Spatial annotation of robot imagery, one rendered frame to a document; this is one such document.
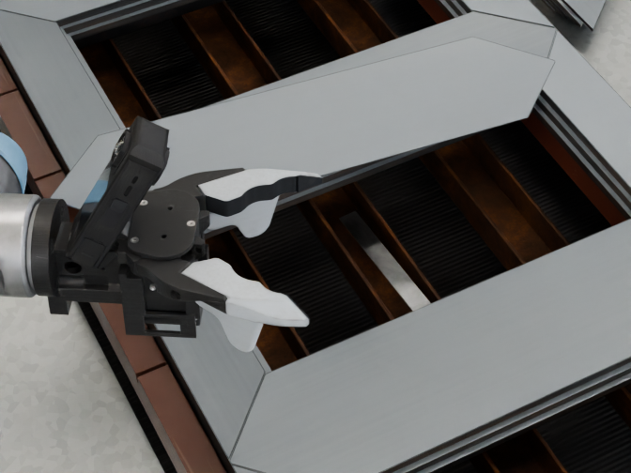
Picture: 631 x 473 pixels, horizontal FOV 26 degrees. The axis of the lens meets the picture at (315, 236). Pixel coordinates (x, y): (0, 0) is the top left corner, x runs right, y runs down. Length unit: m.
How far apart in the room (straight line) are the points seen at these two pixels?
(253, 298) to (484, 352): 0.77
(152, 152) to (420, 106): 1.04
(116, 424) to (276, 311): 0.92
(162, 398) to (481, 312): 0.40
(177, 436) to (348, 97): 0.58
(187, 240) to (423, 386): 0.72
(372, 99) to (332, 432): 0.55
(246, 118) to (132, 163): 1.00
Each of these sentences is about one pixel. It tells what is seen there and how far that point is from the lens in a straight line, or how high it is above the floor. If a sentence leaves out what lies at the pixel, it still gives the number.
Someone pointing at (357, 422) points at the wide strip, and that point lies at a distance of 1.59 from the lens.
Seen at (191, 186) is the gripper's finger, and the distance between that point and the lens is 1.01.
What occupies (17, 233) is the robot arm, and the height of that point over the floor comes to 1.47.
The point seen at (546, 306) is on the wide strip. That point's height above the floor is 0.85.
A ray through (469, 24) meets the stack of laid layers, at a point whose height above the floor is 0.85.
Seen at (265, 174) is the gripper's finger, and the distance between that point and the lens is 1.01.
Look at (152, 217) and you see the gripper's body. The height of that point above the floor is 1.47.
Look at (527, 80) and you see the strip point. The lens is 1.98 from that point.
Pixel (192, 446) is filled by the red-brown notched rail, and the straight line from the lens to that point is 1.61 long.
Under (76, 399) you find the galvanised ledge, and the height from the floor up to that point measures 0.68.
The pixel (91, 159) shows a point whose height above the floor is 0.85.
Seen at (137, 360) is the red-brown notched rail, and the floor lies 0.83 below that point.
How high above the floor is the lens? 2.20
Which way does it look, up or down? 50 degrees down
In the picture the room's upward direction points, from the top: straight up
